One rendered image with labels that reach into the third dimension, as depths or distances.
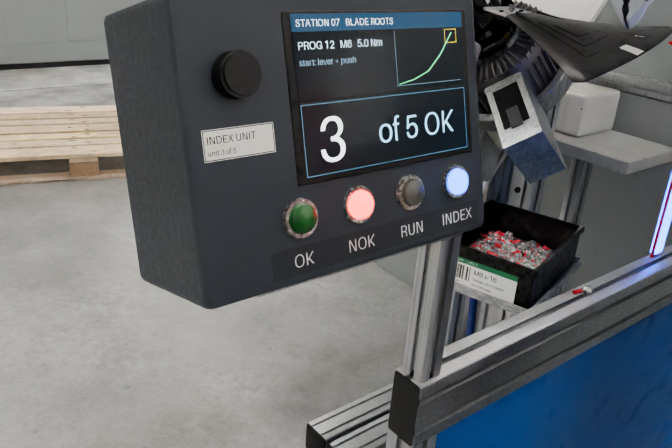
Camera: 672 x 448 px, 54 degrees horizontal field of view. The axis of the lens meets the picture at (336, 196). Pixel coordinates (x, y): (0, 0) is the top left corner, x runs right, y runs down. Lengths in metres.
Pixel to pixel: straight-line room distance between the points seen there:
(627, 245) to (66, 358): 1.71
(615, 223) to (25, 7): 5.38
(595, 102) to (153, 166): 1.47
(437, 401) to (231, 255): 0.40
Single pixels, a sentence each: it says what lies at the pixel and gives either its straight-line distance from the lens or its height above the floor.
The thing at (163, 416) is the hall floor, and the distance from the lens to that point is 2.02.
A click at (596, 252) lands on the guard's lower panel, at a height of 0.49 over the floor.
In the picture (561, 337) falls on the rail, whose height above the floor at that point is 0.83.
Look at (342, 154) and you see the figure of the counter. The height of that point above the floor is 1.15.
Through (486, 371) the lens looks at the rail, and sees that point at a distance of 0.81.
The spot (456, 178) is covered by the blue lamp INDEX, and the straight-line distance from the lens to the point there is 0.52.
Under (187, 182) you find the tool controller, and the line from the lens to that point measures 0.40.
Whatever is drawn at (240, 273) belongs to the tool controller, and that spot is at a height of 1.09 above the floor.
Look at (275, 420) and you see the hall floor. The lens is 1.99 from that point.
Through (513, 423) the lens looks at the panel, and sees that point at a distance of 0.97.
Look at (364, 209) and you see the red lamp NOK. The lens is 0.46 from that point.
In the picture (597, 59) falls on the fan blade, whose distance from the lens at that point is 1.08.
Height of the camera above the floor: 1.29
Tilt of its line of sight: 21 degrees down
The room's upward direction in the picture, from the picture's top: 4 degrees clockwise
